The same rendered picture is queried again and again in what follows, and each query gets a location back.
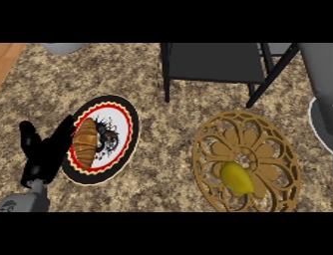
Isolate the black red white round plate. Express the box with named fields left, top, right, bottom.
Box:
left=61, top=95, right=142, bottom=185

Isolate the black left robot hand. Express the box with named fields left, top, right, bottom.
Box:
left=18, top=114, right=77, bottom=190

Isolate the brown croissant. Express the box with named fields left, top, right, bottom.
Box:
left=71, top=117, right=101, bottom=160

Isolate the black tiered shelf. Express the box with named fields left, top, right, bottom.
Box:
left=160, top=42, right=302, bottom=110

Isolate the golden round cutout placemat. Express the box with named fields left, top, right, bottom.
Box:
left=190, top=110, right=303, bottom=213

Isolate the pale grey round container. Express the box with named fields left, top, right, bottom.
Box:
left=42, top=42, right=86, bottom=56

